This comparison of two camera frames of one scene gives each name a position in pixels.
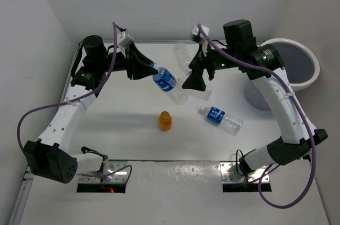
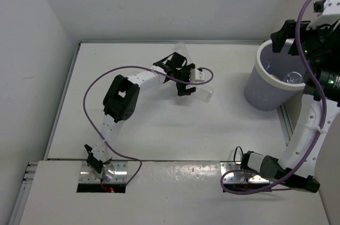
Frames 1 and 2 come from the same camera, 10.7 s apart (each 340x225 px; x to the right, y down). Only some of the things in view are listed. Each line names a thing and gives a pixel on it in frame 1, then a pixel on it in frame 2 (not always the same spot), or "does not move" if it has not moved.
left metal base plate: x=112 y=166 does not move
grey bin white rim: x=301 y=68 does not move
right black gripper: x=199 y=61 to x=288 y=31
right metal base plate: x=230 y=173 does not move
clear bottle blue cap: x=183 y=57 does not move
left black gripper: x=136 y=64 to x=181 y=89
